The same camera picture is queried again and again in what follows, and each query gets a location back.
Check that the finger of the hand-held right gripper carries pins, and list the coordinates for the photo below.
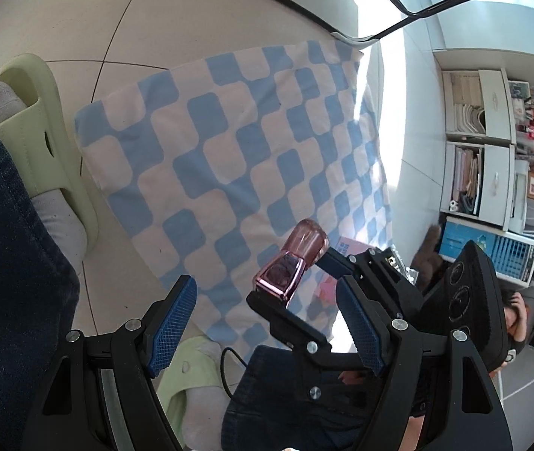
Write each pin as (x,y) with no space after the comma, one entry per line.
(389,277)
(295,333)

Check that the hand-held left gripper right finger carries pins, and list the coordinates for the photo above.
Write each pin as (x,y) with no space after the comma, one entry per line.
(360,324)

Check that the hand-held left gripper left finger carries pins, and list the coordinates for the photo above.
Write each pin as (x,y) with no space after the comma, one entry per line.
(173,324)

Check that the pink nail polish bottle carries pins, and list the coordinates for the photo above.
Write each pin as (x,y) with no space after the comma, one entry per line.
(290,268)

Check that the light green slipper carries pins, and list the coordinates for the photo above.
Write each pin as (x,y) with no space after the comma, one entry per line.
(187,366)
(41,103)

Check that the blue storage box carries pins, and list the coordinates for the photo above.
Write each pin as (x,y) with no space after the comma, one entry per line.
(483,249)

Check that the pink doughnut print box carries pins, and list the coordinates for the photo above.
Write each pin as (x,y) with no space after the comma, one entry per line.
(325,293)

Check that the person's right leg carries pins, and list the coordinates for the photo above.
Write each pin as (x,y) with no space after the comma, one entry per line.
(267,413)

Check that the person's leg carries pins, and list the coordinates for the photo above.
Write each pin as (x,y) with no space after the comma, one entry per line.
(267,413)
(3,244)

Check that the white bookshelf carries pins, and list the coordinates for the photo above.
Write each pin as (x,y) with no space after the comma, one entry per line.
(492,117)

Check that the blue white checkered blanket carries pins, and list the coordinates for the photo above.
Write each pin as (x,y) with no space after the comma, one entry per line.
(229,150)

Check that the person's left leg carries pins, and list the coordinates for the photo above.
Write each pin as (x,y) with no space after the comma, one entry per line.
(3,244)

